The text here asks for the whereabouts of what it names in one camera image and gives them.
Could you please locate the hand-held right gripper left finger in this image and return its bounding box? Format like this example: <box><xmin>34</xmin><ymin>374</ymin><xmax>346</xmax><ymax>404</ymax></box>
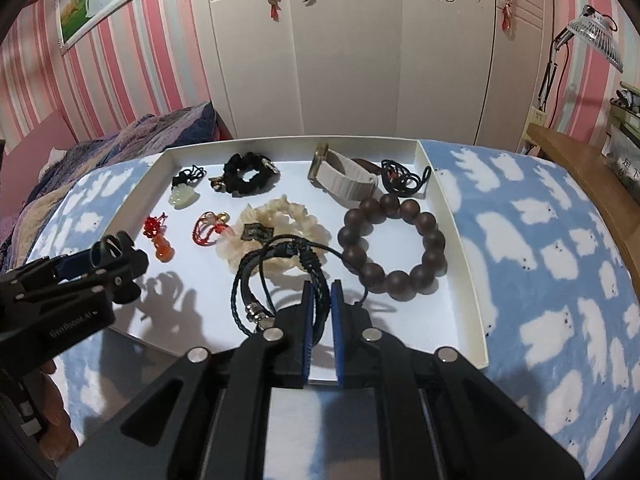
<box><xmin>57</xmin><ymin>280</ymin><xmax>317</xmax><ymax>480</ymax></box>

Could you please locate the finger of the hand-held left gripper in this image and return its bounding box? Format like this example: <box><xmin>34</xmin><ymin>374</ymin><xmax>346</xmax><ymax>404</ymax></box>
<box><xmin>47</xmin><ymin>232</ymin><xmax>136</xmax><ymax>283</ymax></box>
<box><xmin>75</xmin><ymin>249</ymin><xmax>151</xmax><ymax>306</ymax></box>

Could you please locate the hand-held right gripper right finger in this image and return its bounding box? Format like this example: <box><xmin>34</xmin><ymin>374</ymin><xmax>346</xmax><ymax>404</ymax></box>
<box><xmin>330</xmin><ymin>280</ymin><xmax>586</xmax><ymax>480</ymax></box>

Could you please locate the orange gourd pendant red knot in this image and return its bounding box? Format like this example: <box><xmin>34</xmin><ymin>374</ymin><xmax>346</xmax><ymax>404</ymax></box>
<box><xmin>142</xmin><ymin>214</ymin><xmax>176</xmax><ymax>263</ymax></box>

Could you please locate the black braided leather bracelet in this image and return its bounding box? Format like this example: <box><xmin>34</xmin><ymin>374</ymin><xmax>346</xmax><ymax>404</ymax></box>
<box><xmin>231</xmin><ymin>232</ymin><xmax>346</xmax><ymax>338</ymax></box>

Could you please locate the red cord charm gold clasp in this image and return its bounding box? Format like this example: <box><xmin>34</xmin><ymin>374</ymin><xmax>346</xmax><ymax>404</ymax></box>
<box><xmin>192</xmin><ymin>210</ymin><xmax>236</xmax><ymax>247</ymax></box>

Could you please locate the jade pendant with black cord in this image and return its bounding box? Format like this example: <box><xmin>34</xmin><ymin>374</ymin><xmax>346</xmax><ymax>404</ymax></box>
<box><xmin>170</xmin><ymin>164</ymin><xmax>207</xmax><ymax>209</ymax></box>

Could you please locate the cream hair scrunchie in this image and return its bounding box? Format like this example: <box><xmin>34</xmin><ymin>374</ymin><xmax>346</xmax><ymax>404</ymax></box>
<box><xmin>215</xmin><ymin>197</ymin><xmax>332</xmax><ymax>277</ymax></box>

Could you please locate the brown wooden bead bracelet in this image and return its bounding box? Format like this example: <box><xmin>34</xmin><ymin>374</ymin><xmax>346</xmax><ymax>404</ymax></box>
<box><xmin>337</xmin><ymin>194</ymin><xmax>447</xmax><ymax>302</ymax></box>

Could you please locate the white shallow tray box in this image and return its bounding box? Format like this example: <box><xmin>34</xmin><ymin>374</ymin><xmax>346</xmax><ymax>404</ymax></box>
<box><xmin>102</xmin><ymin>139</ymin><xmax>498</xmax><ymax>386</ymax></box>

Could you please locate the wristwatch with white strap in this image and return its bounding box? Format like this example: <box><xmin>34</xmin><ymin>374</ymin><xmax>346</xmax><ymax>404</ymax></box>
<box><xmin>307</xmin><ymin>144</ymin><xmax>382</xmax><ymax>207</ymax></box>

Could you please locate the person's left hand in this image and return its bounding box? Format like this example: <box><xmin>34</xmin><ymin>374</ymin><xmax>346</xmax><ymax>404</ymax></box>
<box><xmin>37</xmin><ymin>360</ymin><xmax>81</xmax><ymax>453</ymax></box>

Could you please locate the purple patchwork quilt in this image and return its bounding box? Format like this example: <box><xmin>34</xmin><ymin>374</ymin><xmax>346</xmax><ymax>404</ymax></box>
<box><xmin>0</xmin><ymin>101</ymin><xmax>221</xmax><ymax>261</ymax></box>

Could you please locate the pink headboard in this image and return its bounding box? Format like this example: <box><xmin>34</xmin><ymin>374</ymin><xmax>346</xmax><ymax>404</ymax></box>
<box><xmin>0</xmin><ymin>110</ymin><xmax>76</xmax><ymax>171</ymax></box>

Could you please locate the black hair scrunchie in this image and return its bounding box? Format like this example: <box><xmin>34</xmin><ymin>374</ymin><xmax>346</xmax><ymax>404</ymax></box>
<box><xmin>209</xmin><ymin>152</ymin><xmax>281</xmax><ymax>198</ymax></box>

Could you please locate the blue blanket with white bears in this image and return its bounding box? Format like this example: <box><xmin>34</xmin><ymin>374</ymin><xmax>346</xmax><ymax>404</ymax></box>
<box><xmin>10</xmin><ymin>137</ymin><xmax>640</xmax><ymax>480</ymax></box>

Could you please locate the white wardrobe with gold ornaments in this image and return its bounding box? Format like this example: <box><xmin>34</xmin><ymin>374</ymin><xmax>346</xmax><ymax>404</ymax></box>
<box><xmin>187</xmin><ymin>0</ymin><xmax>556</xmax><ymax>153</ymax></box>

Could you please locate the framed landscape picture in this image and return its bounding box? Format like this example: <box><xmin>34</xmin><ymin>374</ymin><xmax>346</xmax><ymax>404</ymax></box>
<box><xmin>55</xmin><ymin>0</ymin><xmax>160</xmax><ymax>56</ymax></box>

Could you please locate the wooden desk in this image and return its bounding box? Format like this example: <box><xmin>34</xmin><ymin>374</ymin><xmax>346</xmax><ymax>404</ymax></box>
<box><xmin>525</xmin><ymin>124</ymin><xmax>640</xmax><ymax>306</ymax></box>

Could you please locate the green storage bag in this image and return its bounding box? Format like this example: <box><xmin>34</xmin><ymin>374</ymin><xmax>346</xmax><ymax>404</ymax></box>
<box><xmin>602</xmin><ymin>80</ymin><xmax>640</xmax><ymax>181</ymax></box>

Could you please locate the silver heat lamp on stand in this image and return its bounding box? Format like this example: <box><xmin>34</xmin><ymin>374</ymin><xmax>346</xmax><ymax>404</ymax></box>
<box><xmin>537</xmin><ymin>5</ymin><xmax>625</xmax><ymax>131</ymax></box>

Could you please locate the brown pendant with black cord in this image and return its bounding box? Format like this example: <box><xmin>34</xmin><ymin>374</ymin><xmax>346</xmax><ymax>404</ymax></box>
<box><xmin>350</xmin><ymin>158</ymin><xmax>433</xmax><ymax>197</ymax></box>

